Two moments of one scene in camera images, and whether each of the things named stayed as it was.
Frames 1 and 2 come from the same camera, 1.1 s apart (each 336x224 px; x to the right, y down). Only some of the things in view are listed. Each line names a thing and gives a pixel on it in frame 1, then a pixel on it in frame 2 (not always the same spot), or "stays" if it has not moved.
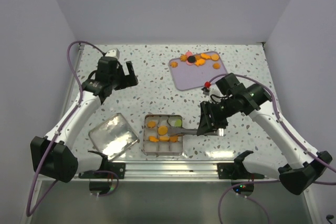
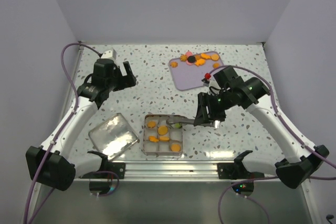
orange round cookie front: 164,138 stays
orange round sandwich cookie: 174,138 -> 175,147
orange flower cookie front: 151,124 stays
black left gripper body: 115,80 stays
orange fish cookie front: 153,139 stays
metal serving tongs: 173,130 -> 170,120
